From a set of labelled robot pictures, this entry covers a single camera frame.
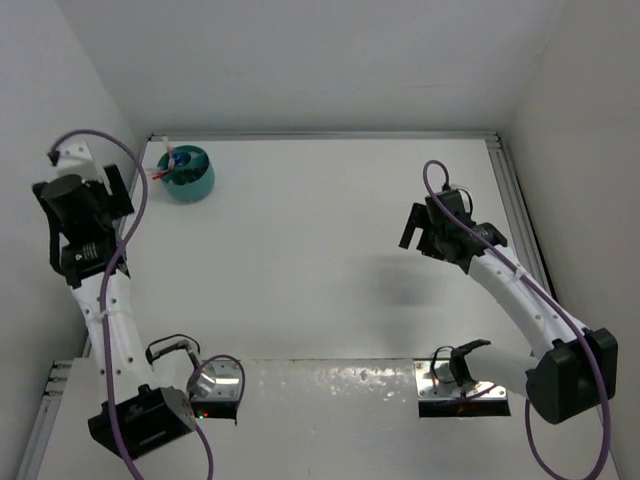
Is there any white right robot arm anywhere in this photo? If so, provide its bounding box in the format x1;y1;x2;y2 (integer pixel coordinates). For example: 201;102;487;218
399;188;618;424

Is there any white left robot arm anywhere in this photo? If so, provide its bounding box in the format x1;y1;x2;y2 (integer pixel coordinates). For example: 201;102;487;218
32;165;196;460

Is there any teal round organizer container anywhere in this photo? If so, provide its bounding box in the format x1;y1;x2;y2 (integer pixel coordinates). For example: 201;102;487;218
156;145;215;203

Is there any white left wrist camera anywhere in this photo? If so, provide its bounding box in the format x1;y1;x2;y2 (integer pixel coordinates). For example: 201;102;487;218
48;138;99;180

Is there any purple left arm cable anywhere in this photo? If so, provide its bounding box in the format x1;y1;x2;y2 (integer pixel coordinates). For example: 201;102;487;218
48;129;246;480

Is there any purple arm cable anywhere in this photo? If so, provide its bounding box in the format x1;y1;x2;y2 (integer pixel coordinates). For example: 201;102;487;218
422;159;614;480
48;129;246;480

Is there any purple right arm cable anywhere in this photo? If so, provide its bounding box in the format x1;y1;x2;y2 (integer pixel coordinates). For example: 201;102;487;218
422;159;614;480

